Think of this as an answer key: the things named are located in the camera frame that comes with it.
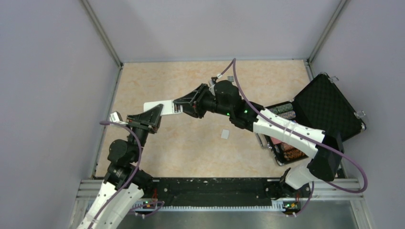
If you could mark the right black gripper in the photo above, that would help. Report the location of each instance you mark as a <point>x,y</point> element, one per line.
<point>192,104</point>

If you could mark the chrome case handle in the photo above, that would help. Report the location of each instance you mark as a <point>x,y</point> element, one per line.
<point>262,140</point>

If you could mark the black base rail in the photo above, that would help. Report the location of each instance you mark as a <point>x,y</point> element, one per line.
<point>217,192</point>

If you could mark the white remote control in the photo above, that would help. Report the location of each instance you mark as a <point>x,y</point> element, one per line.
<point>168,107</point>

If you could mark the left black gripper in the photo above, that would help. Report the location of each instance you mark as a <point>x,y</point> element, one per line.
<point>150,120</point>

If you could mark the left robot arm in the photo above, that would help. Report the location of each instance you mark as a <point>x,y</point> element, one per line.
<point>124,182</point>

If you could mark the black poker chip case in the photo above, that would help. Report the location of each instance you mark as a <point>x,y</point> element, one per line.
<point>321,105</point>

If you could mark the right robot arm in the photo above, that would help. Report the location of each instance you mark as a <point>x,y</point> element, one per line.
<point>323,149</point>

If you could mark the pink card deck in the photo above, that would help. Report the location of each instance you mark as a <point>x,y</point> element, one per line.
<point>274,141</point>

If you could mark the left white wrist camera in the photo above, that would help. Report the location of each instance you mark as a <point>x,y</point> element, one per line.
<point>115,117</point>

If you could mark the white battery cover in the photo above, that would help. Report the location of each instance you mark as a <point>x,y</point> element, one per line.
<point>225,134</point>

